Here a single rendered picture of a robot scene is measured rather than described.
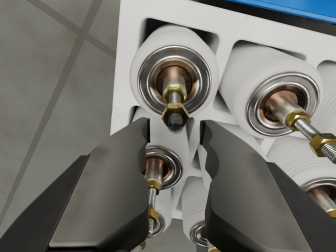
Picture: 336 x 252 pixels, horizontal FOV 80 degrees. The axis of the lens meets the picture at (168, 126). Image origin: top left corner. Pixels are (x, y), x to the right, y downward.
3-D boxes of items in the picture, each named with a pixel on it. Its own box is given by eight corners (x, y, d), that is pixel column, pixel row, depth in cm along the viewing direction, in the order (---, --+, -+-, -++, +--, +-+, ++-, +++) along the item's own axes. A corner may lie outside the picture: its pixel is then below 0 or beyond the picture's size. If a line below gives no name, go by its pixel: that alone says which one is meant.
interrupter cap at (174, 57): (150, 121, 23) (150, 124, 23) (127, 56, 20) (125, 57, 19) (215, 106, 22) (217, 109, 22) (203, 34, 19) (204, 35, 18)
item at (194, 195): (224, 169, 50) (247, 241, 35) (188, 180, 52) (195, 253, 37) (212, 139, 46) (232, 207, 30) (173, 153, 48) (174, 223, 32)
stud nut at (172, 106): (162, 123, 15) (162, 129, 15) (161, 103, 14) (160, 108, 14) (188, 123, 15) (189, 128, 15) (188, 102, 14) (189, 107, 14)
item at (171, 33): (155, 82, 39) (144, 132, 24) (139, 30, 35) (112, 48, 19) (204, 70, 38) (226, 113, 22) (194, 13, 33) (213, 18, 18)
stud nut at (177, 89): (164, 103, 19) (163, 107, 18) (163, 85, 18) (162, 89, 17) (185, 102, 19) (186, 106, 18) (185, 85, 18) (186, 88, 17)
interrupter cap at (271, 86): (325, 66, 20) (330, 68, 19) (307, 131, 24) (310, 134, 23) (247, 74, 20) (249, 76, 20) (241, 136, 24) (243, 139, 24)
